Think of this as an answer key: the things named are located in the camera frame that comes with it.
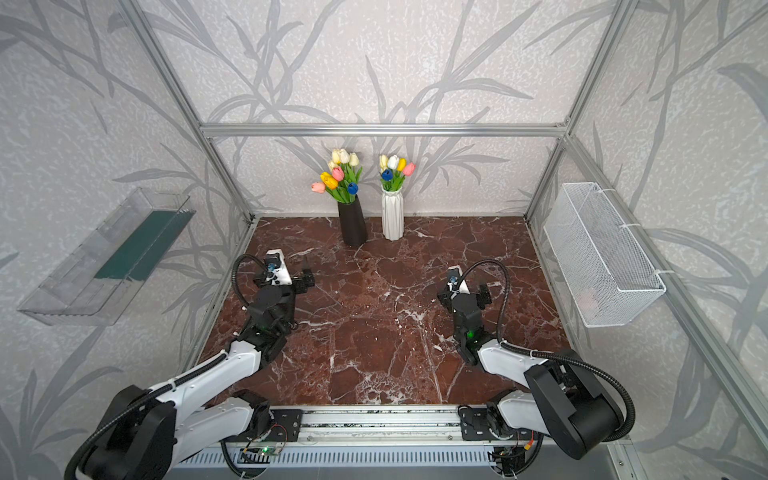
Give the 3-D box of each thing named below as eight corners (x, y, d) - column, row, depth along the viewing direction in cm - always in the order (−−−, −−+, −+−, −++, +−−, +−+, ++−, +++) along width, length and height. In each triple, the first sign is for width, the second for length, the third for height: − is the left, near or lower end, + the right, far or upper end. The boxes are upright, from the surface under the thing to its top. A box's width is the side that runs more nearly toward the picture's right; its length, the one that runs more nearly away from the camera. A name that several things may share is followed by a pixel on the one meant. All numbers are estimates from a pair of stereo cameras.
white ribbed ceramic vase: (383, 241, 115) (380, 201, 99) (384, 226, 120) (381, 186, 104) (403, 241, 115) (403, 201, 99) (403, 226, 120) (403, 186, 104)
